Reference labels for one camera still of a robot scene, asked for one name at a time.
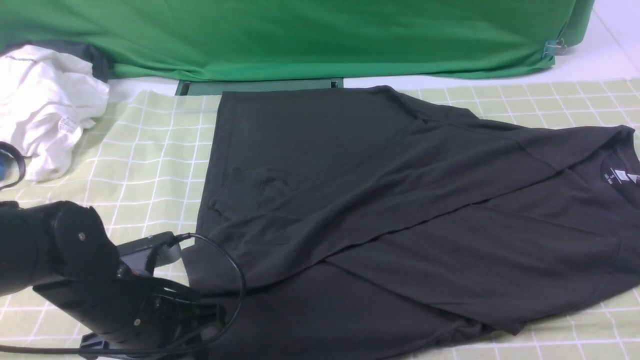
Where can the green checkered table cloth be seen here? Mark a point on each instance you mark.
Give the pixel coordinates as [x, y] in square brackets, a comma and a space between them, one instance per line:
[143, 167]

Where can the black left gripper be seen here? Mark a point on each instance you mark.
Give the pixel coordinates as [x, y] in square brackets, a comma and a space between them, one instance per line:
[134, 313]

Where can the teal binder clip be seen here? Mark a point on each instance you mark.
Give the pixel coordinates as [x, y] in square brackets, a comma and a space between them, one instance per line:
[554, 48]

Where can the gray wrist camera box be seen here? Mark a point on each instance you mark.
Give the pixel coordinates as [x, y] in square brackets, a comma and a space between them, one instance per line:
[146, 254]

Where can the dark gray long-sleeve shirt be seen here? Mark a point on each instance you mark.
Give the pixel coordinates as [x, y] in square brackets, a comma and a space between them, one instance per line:
[371, 224]

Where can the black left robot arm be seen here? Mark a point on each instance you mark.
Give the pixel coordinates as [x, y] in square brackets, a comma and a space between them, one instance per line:
[61, 251]

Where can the dark green flat board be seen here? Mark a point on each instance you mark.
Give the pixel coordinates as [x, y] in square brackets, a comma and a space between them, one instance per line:
[216, 88]

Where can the blue object at edge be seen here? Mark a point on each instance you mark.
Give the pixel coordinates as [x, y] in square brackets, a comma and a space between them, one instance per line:
[3, 166]

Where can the green backdrop cloth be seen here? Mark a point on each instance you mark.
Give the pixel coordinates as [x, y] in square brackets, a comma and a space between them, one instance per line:
[263, 40]

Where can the crumpled white shirt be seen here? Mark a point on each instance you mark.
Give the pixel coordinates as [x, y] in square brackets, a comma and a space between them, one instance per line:
[48, 98]

